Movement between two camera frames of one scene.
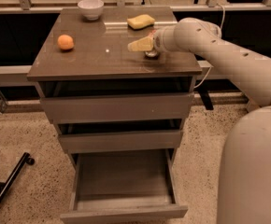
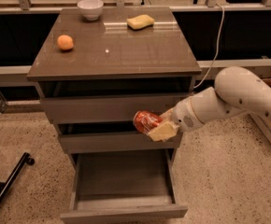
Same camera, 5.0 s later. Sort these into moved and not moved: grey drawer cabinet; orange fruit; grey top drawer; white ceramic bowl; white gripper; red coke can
Moved: red coke can; white gripper
Not moved: grey drawer cabinet; grey top drawer; orange fruit; white ceramic bowl
